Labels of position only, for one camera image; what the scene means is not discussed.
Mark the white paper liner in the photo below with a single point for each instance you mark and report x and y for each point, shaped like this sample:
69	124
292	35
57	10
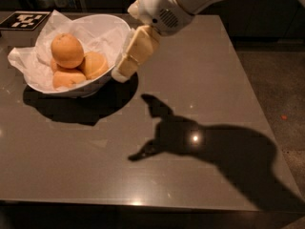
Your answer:
101	35

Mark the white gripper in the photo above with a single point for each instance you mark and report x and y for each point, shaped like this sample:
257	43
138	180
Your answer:
158	10

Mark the black white marker tag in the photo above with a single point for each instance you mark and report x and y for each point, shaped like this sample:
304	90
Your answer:
24	20

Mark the white bowl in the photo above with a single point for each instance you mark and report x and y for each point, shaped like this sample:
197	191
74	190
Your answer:
105	77

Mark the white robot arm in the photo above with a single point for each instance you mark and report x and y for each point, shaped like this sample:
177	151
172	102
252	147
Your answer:
192	7

